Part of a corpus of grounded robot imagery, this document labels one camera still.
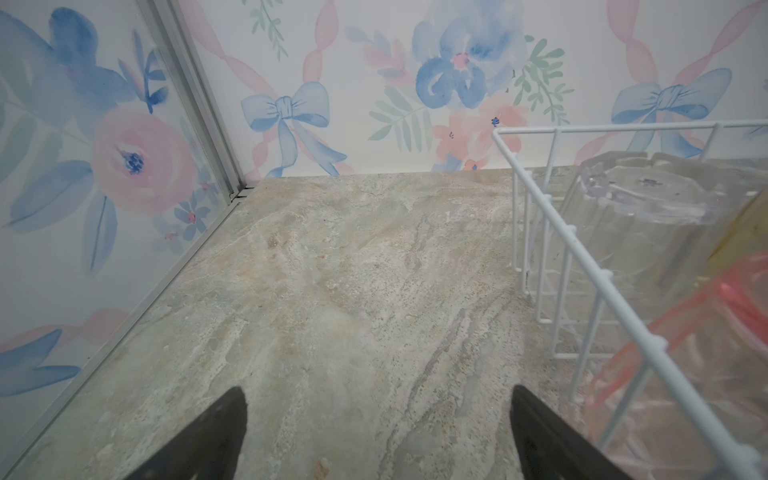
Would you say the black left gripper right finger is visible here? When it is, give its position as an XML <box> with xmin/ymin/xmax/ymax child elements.
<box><xmin>510</xmin><ymin>384</ymin><xmax>630</xmax><ymax>480</ymax></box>

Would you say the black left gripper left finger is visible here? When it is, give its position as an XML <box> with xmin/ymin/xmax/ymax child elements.
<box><xmin>127</xmin><ymin>386</ymin><xmax>247</xmax><ymax>480</ymax></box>

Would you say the pink glass cup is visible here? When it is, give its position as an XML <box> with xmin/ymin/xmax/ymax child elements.
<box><xmin>584</xmin><ymin>253</ymin><xmax>767</xmax><ymax>479</ymax></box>

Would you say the clear glass cup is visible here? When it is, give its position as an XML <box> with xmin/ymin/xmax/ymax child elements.
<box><xmin>559</xmin><ymin>152</ymin><xmax>767</xmax><ymax>323</ymax></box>

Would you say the yellow glass cup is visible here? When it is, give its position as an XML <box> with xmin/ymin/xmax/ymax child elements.
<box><xmin>705</xmin><ymin>188</ymin><xmax>767</xmax><ymax>278</ymax></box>

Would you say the white wire dish rack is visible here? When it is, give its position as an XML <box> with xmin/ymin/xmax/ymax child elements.
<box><xmin>491</xmin><ymin>119</ymin><xmax>767</xmax><ymax>479</ymax></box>

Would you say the left aluminium corner post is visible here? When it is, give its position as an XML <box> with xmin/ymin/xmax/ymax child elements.
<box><xmin>136</xmin><ymin>0</ymin><xmax>248</xmax><ymax>199</ymax></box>

